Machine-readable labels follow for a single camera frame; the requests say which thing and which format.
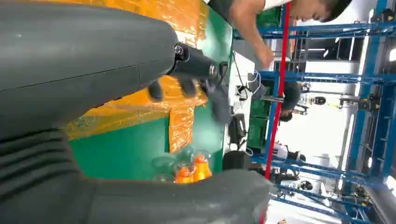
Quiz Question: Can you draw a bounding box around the person's hand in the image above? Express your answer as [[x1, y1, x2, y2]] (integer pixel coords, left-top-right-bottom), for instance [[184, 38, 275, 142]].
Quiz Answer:
[[256, 43, 276, 68]]

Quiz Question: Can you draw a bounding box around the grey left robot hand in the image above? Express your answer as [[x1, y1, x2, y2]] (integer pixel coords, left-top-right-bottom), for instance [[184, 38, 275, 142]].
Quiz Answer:
[[0, 0, 276, 224]]

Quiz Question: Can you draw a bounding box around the red pole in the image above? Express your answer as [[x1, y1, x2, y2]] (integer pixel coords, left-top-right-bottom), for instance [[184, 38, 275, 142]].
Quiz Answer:
[[260, 1, 292, 224]]

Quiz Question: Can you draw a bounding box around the green crate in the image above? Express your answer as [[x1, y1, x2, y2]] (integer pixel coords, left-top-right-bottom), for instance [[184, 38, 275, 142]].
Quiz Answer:
[[250, 98, 271, 118], [247, 117, 268, 149], [256, 6, 282, 28]]

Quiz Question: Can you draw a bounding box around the background person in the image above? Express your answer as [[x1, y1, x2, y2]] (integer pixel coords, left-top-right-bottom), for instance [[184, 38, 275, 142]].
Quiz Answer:
[[278, 81, 308, 123]]

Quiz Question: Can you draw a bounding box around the black carry case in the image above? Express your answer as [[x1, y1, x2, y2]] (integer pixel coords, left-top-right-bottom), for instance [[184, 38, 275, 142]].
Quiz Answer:
[[222, 150, 252, 171]]

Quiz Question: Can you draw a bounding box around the yellow sheet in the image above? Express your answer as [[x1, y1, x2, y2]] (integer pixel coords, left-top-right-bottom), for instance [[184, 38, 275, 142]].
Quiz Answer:
[[40, 0, 211, 154]]

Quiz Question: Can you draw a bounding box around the green table mat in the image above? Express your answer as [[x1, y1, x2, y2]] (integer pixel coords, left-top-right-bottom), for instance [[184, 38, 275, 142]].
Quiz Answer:
[[68, 6, 233, 182]]

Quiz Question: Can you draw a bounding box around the orange plastic bottle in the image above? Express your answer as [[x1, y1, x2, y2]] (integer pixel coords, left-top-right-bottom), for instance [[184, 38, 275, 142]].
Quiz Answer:
[[151, 156, 177, 175], [192, 150, 213, 182], [173, 162, 196, 184]]

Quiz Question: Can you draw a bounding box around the black cable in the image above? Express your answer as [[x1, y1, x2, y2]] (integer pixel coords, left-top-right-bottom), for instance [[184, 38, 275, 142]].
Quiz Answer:
[[231, 51, 248, 101]]

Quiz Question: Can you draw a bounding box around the blue metal rack frame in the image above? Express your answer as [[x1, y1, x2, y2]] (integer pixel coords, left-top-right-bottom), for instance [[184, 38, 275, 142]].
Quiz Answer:
[[233, 0, 396, 224]]

